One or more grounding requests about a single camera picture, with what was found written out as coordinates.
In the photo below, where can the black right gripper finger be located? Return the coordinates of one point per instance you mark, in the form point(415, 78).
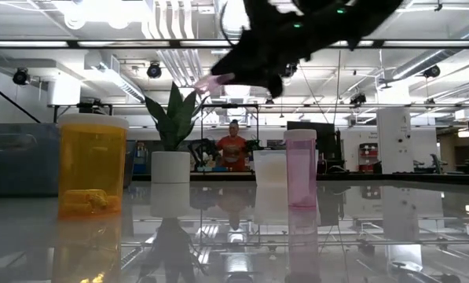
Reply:
point(242, 63)

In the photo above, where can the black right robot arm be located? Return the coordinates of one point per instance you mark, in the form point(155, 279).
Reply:
point(336, 23)

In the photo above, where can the black background robot arm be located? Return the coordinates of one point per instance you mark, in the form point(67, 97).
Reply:
point(202, 153)

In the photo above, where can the clear plastic bin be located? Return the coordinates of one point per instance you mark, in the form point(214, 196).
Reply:
point(269, 169)

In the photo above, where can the dark grey bin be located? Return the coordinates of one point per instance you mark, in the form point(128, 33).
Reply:
point(22, 169)

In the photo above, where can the black ceiling spotlight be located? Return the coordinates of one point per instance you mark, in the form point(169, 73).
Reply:
point(154, 71)
point(357, 99)
point(431, 71)
point(20, 77)

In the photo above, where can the person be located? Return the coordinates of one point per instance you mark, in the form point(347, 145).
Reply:
point(232, 151)

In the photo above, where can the black flat monitor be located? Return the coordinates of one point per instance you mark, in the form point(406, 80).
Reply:
point(325, 137)

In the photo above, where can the snake plant in white pot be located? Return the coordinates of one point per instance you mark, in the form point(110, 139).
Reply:
point(170, 167)

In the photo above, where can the blue storage container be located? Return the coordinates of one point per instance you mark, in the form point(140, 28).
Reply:
point(140, 161)

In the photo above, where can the black overhead beam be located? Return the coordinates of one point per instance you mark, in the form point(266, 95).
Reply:
point(100, 43)

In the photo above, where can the red tool cabinet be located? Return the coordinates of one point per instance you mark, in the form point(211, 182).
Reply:
point(368, 157)

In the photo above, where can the black metal frame station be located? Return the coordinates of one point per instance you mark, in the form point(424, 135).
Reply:
point(229, 105)

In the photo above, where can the silver round duct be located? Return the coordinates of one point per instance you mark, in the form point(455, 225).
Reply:
point(415, 65)

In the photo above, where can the white ventilation duct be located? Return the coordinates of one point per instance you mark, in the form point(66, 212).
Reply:
point(100, 65)

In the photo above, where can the black metal table frame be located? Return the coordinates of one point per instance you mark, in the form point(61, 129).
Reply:
point(375, 177)

